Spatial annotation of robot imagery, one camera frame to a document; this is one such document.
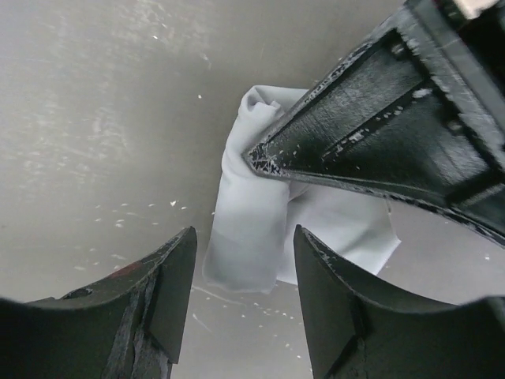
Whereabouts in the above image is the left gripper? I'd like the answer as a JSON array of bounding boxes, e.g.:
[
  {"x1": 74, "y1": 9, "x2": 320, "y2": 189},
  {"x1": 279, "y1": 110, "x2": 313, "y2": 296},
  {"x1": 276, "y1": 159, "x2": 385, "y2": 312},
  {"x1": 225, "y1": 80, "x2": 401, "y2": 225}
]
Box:
[{"x1": 247, "y1": 1, "x2": 504, "y2": 241}]

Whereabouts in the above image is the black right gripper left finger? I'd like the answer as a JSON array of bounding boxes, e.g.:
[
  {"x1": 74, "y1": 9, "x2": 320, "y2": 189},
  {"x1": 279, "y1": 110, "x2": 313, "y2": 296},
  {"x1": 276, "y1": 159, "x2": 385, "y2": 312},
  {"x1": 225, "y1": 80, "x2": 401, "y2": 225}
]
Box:
[{"x1": 1, "y1": 227, "x2": 197, "y2": 378}]

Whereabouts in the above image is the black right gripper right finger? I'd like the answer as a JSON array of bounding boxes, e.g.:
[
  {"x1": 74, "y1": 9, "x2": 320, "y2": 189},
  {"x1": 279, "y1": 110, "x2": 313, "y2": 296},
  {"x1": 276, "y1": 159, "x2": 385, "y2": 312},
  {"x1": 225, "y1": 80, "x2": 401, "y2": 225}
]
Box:
[{"x1": 294, "y1": 227, "x2": 504, "y2": 378}]

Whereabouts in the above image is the white underwear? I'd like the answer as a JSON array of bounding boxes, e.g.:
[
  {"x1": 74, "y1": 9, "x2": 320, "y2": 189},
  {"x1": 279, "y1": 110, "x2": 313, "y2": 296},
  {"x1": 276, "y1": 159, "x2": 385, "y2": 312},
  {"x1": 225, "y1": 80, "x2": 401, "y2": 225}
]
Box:
[{"x1": 203, "y1": 85, "x2": 400, "y2": 293}]

